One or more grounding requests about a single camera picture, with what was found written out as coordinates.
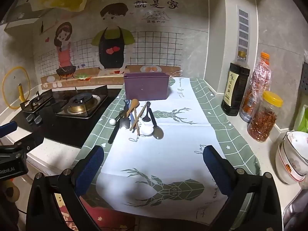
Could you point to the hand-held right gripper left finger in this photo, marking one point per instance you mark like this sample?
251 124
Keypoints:
91 164

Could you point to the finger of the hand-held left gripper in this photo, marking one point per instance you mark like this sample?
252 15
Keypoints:
8 129
30 144

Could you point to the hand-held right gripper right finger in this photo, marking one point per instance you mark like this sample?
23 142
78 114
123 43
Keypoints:
214 164

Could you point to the wooden chopstick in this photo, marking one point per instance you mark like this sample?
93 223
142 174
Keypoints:
139 115
137 125

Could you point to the metal spoon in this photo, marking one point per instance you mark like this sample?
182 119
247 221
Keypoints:
158 132

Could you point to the white plastic spoon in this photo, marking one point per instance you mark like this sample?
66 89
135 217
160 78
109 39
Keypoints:
147 130

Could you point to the wooden spoon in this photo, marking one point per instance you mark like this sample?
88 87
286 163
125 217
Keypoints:
133 104

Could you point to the purple utensil holder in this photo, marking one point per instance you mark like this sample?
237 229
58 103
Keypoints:
146 87

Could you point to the green checked deer tablecloth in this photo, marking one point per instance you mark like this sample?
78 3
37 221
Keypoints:
182 154

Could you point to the black gas stove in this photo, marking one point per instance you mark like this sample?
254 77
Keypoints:
60 125

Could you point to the yellow rimmed glass pot lid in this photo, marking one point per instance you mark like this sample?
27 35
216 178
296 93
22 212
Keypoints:
21 93

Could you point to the red printed cloth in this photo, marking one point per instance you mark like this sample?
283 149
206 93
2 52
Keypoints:
113 219

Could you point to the metal fork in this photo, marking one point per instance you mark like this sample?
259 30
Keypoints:
122 113

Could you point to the blue silicone spoon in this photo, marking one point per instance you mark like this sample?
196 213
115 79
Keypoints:
132 120

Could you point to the yellow lidded chili jar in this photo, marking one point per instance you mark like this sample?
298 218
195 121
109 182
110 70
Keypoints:
262 122

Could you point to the white floral bowl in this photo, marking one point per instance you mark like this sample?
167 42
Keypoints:
286 170
298 144

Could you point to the dark soy sauce bottle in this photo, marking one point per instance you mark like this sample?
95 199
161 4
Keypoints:
234 89

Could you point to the dark sink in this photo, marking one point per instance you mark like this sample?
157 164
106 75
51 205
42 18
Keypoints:
293 209

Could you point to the orange capped plastic bottle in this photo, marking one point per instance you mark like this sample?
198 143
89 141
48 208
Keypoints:
261 77

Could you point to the green plastic bag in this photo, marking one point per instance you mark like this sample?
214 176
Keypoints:
303 120

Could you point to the grey range hood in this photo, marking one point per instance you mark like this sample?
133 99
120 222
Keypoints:
21 16

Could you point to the black wall rack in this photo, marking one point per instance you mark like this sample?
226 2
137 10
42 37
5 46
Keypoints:
304 81

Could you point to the cartoon wall poster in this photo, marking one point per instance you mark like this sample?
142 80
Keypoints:
149 41

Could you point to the white wall vent grille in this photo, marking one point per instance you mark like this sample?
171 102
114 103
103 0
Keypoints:
243 28

